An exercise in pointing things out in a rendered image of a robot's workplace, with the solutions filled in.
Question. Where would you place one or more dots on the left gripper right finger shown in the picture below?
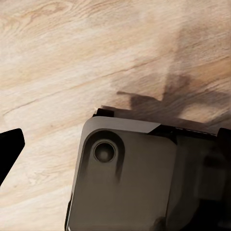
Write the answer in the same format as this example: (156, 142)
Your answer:
(223, 142)

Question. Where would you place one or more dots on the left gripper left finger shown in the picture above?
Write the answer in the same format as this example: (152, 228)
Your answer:
(12, 143)

